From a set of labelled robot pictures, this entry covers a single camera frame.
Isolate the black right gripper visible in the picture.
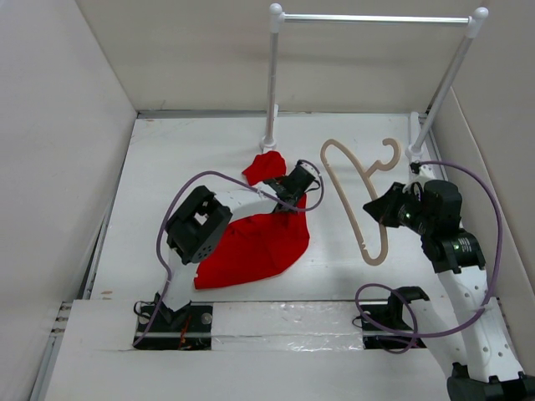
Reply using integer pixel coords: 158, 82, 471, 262
362, 181, 434, 236

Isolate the beige wooden hanger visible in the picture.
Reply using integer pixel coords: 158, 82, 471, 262
319, 137, 403, 267

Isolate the red t shirt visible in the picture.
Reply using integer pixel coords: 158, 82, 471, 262
193, 152, 311, 291

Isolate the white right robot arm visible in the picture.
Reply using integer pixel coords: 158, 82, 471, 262
363, 180, 534, 400

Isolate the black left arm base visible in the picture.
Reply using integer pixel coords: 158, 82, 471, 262
133, 294, 213, 351

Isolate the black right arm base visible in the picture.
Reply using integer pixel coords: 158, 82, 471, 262
354, 284, 441, 354

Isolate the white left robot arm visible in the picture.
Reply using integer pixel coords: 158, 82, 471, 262
156, 157, 324, 332

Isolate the white clothes rack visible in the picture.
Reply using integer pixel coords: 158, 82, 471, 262
259, 1, 489, 161

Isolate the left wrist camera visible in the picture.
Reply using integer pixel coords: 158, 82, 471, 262
297, 160, 321, 176

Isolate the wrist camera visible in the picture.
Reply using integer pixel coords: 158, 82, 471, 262
405, 161, 436, 190
297, 160, 321, 176

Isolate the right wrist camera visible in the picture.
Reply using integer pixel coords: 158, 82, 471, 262
405, 161, 436, 190

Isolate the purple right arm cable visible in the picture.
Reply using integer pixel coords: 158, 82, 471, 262
354, 160, 505, 354

